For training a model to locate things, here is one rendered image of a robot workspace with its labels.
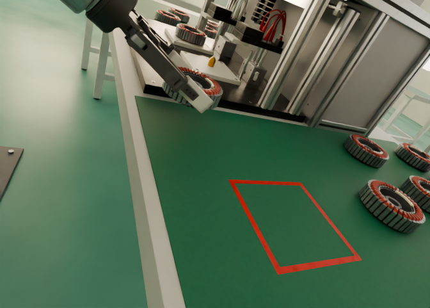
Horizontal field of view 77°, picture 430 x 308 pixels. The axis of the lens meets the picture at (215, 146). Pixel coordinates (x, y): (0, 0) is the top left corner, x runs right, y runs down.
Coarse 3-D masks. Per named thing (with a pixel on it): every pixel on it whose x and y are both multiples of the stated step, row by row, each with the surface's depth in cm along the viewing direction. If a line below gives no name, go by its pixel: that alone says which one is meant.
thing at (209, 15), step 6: (210, 6) 96; (216, 6) 91; (222, 6) 96; (204, 12) 97; (210, 12) 95; (216, 12) 92; (222, 12) 93; (228, 12) 94; (210, 18) 93; (216, 18) 93; (222, 18) 94; (228, 18) 95; (234, 24) 97; (228, 30) 103
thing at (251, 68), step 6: (252, 66) 83; (240, 72) 88; (246, 72) 85; (252, 72) 82; (264, 72) 84; (246, 78) 85; (252, 78) 84; (258, 78) 84; (252, 84) 85; (258, 84) 86
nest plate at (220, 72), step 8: (184, 56) 79; (192, 56) 81; (200, 56) 85; (192, 64) 75; (200, 64) 78; (216, 64) 84; (224, 64) 88; (208, 72) 74; (216, 72) 77; (224, 72) 80; (232, 72) 83; (224, 80) 77; (232, 80) 77
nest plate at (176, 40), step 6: (168, 30) 98; (174, 30) 101; (174, 36) 93; (174, 42) 90; (180, 42) 90; (186, 42) 93; (192, 48) 93; (198, 48) 94; (204, 48) 96; (210, 48) 99
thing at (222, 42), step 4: (220, 36) 103; (224, 36) 104; (220, 40) 103; (224, 40) 100; (228, 40) 101; (216, 44) 105; (220, 44) 102; (224, 44) 100; (228, 44) 100; (232, 44) 101; (236, 44) 101; (216, 48) 105; (220, 48) 102; (224, 48) 101; (228, 48) 101; (232, 48) 102; (220, 52) 102; (224, 52) 102; (228, 52) 102; (232, 52) 103; (228, 56) 103
